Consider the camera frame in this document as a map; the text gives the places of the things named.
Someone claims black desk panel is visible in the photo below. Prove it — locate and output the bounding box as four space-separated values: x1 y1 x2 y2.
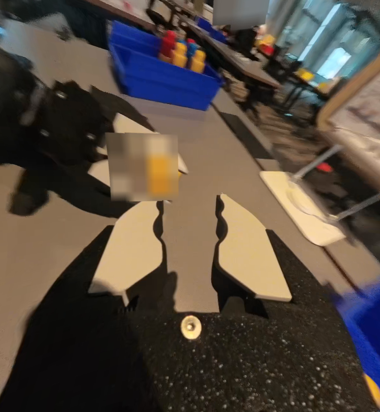
220 113 274 160

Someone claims instruction sheet board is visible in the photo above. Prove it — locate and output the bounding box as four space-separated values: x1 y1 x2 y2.
317 42 380 194

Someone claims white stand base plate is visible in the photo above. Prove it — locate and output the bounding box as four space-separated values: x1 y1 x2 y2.
260 171 346 247

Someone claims background desk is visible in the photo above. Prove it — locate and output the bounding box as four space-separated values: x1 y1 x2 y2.
177 19 281 90
81 0 160 33

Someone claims cluster of block towers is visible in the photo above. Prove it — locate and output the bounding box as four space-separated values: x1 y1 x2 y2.
159 30 207 73

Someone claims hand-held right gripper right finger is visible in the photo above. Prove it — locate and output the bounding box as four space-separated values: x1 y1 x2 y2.
212 193 292 302

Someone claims blue plastic bin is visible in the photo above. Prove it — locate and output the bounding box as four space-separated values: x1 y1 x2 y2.
195 16 227 43
108 21 224 111

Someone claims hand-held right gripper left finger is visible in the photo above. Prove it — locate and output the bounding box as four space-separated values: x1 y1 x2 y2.
88 200 167 306

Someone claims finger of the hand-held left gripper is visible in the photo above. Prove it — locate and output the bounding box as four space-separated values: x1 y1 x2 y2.
112 112 189 175
88 159 112 188

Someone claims person's left forearm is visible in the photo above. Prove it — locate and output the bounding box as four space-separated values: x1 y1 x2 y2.
0 40 49 166

